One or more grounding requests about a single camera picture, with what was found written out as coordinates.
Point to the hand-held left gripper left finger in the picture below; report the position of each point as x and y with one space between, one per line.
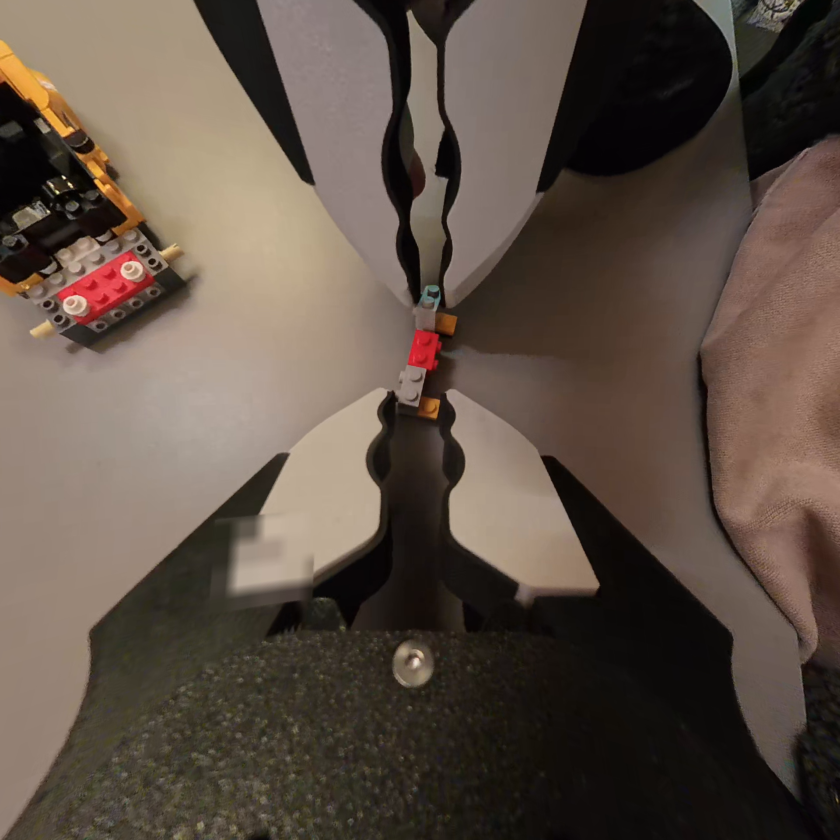
328 485

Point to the person's pink garment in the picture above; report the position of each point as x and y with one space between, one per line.
781 394

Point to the grey lego plate orange ends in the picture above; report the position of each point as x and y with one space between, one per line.
430 408

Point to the yellow lego car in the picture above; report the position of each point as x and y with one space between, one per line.
98 289

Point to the red lego brick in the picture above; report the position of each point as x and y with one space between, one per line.
423 349

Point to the light grey lego bracket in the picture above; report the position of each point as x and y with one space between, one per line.
411 384

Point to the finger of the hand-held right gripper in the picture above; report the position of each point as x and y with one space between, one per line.
518 131
334 118

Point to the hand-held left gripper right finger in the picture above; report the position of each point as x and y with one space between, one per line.
512 512

